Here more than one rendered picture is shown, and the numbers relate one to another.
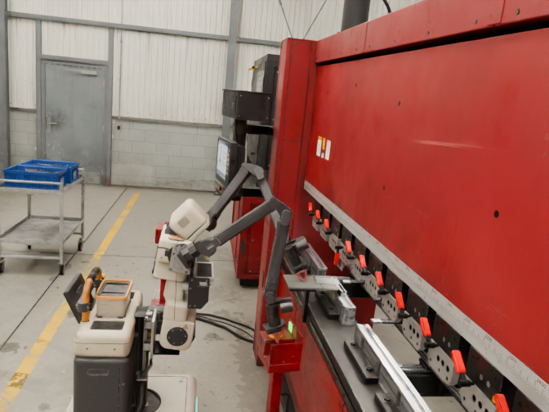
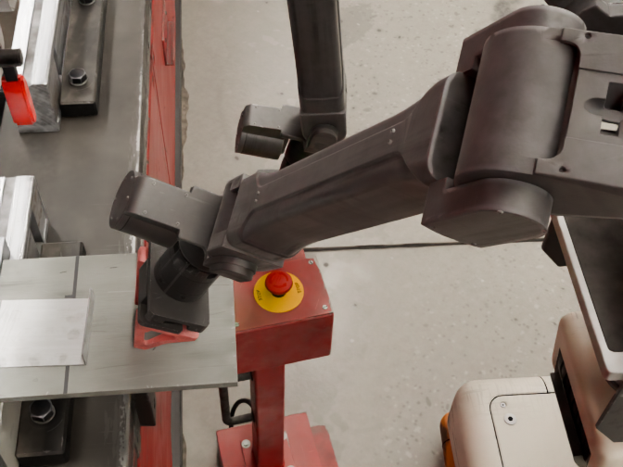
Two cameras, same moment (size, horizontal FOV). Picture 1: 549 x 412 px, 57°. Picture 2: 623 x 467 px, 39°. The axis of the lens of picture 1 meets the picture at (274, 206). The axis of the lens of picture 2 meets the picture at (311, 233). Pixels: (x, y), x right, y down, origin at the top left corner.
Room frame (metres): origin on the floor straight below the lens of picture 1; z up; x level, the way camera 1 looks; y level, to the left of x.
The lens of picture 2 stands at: (3.01, 0.01, 1.82)
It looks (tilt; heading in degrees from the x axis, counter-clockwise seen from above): 51 degrees down; 182
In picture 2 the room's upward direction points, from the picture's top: 3 degrees clockwise
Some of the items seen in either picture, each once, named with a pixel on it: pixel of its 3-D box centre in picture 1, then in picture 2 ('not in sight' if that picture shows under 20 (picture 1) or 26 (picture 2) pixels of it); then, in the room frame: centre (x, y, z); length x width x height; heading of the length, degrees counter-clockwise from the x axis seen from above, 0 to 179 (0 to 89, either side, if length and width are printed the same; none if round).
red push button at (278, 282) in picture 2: not in sight; (278, 286); (2.29, -0.07, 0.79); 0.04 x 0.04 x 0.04
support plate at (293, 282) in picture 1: (310, 282); (115, 321); (2.50, -0.23, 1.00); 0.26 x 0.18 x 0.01; 100
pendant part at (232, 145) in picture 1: (229, 163); not in sight; (3.60, 0.35, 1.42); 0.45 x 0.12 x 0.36; 18
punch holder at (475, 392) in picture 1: (493, 388); not in sight; (1.17, -0.61, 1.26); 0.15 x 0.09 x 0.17; 10
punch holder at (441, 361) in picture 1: (455, 349); not in sight; (1.36, -0.57, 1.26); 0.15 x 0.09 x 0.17; 10
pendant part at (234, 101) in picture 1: (241, 149); not in sight; (3.68, 0.28, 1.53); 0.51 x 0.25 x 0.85; 18
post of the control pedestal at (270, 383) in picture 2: (272, 409); (267, 395); (2.25, -0.09, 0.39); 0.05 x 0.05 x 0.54; 19
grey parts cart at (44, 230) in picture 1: (43, 217); not in sight; (5.02, 2.38, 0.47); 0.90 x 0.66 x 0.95; 9
